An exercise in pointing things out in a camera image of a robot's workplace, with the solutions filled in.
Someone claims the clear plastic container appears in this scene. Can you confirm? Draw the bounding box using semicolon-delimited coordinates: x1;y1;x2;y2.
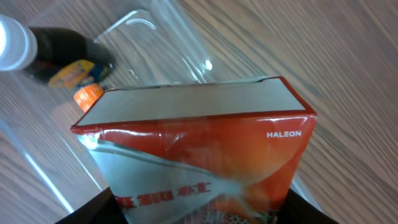
1;1;323;223

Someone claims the orange tube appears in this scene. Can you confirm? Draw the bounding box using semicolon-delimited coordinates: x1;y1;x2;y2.
73;83;104;112

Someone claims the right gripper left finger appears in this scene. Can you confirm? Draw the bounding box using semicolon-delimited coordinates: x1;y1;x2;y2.
56;187;128;224

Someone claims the red Haleon box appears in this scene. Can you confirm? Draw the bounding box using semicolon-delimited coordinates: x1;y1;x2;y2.
71;77;317;223

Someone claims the dark bottle white cap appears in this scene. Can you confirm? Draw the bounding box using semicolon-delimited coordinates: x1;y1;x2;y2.
1;14;113;88

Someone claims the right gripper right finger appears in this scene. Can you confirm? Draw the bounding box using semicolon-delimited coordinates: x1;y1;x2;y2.
277;189;338;224

